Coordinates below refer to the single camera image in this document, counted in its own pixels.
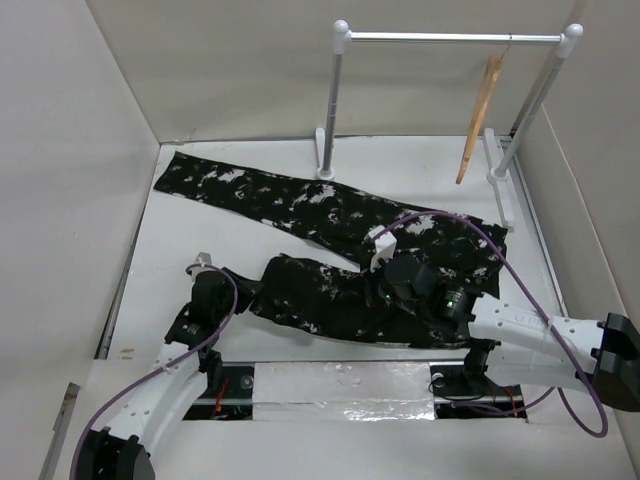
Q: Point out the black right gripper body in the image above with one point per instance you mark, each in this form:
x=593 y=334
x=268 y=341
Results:
x=380 y=289

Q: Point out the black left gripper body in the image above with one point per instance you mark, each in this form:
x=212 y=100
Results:
x=219 y=312

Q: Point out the black white patterned trousers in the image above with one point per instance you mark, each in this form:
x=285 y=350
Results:
x=303 y=293

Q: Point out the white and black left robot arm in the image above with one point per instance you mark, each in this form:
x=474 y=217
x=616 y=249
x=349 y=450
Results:
x=126 y=437

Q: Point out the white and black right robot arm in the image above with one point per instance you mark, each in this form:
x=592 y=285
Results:
x=510 y=345

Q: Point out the wooden clothes hanger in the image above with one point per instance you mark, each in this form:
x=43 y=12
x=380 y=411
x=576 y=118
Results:
x=484 y=96

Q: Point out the silver foil tape strip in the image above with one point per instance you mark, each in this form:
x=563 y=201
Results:
x=343 y=391

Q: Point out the white metal clothes rack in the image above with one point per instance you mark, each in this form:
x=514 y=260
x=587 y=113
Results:
x=426 y=83

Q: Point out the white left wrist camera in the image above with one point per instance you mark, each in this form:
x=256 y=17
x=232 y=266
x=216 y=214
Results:
x=202 y=263

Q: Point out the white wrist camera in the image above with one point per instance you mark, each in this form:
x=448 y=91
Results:
x=384 y=244
x=202 y=263

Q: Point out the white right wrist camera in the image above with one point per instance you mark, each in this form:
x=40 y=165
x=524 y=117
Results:
x=384 y=244

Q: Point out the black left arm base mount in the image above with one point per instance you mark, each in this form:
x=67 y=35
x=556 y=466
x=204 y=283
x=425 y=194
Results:
x=230 y=398

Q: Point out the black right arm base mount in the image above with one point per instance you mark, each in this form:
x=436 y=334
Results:
x=460 y=396

